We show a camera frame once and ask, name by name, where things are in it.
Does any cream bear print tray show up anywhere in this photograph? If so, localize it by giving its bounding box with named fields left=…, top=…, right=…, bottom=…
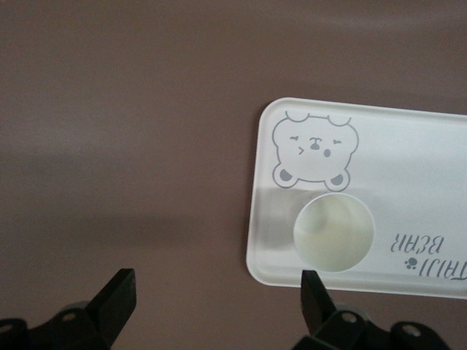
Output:
left=244, top=96, right=467, bottom=301

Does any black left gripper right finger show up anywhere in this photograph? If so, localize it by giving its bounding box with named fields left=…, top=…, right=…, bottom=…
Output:
left=293, top=269, right=450, bottom=350

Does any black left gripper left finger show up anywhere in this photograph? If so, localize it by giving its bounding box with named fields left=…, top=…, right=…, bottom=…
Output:
left=0, top=268, right=138, bottom=350

